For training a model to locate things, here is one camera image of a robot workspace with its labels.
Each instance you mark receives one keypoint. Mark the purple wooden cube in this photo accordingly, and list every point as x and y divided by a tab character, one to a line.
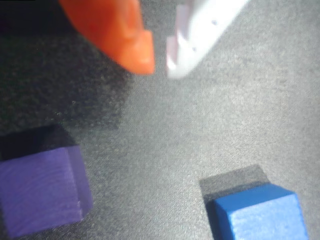
40	190

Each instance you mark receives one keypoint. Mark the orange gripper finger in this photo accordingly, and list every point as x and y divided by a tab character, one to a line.
117	30

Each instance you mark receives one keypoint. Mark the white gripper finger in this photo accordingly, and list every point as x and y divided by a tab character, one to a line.
200	37

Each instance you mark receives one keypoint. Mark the black fabric desk mat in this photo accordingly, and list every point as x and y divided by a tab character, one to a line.
200	120

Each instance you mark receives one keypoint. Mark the blue wooden cube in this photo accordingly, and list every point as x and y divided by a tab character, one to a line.
260	215

